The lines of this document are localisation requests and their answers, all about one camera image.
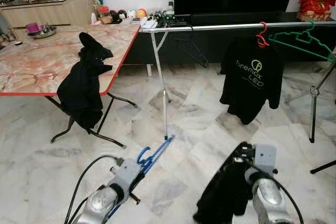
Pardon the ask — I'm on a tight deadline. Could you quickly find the blue plastic hanger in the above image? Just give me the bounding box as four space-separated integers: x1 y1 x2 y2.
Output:
108 136 174 219

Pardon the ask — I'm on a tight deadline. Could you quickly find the black T-shirt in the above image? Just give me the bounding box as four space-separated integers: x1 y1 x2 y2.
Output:
219 36 286 126
193 151 255 224
56 31 114 133

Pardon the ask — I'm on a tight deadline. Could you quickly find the red plastic hanger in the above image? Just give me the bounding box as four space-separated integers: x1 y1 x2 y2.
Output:
256 22 270 48

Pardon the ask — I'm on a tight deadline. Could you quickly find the green plastic hanger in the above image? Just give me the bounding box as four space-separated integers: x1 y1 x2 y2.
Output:
268 20 336 63

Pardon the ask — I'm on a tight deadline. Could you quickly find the black TV console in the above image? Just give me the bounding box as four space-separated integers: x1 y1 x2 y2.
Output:
122 12 336 67

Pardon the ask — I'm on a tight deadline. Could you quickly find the silver clothes rack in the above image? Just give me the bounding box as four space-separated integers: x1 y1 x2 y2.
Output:
139 20 336 175

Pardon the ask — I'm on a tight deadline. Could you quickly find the white paper stack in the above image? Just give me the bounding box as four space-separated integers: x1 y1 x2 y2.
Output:
138 17 159 29

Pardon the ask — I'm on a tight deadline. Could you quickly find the dark green bottle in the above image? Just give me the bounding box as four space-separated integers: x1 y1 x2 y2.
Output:
164 1 175 25

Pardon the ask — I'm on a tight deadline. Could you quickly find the marble pattern folding table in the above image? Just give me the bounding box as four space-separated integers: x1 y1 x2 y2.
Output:
0 22 141 148

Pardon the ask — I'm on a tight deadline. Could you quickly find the black plush toy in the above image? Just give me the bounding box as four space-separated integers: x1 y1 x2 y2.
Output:
110 9 128 24

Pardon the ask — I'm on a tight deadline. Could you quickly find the jar with red lid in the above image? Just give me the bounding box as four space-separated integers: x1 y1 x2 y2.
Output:
99 6 111 24

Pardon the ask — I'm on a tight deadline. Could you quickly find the steel bowl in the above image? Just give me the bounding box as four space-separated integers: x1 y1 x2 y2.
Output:
26 25 57 39

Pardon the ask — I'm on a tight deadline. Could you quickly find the wooden cabinet with glass top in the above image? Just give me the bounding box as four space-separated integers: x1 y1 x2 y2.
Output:
0 0 96 30

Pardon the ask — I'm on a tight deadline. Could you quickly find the pink plastic cup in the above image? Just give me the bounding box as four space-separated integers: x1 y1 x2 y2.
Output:
25 22 41 33

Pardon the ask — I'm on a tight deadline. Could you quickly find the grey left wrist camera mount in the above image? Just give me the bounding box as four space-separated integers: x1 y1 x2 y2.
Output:
112 158 142 190

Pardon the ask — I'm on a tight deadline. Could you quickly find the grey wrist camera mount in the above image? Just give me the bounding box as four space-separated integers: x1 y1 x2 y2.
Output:
112 158 142 190
254 144 277 175

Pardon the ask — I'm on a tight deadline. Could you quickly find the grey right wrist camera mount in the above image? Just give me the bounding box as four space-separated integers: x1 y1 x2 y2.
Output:
254 144 277 175

